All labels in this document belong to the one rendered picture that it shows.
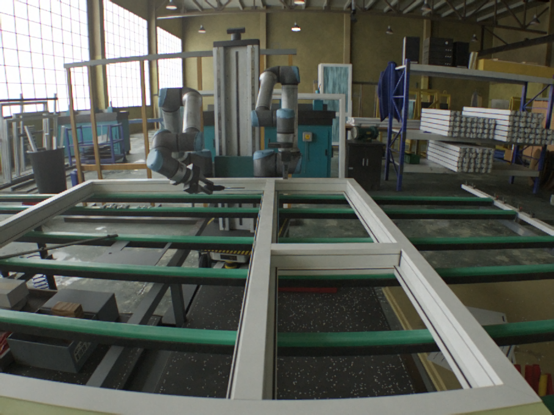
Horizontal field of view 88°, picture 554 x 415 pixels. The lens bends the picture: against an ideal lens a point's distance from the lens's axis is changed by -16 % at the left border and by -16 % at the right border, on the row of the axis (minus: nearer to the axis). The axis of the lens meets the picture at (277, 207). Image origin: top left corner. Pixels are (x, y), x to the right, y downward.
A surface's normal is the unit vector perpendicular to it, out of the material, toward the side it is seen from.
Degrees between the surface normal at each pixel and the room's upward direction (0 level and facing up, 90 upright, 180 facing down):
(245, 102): 90
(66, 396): 0
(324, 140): 90
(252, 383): 0
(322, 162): 90
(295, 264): 90
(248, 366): 0
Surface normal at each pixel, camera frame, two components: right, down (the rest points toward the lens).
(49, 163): 0.63, 0.30
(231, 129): -0.18, 0.30
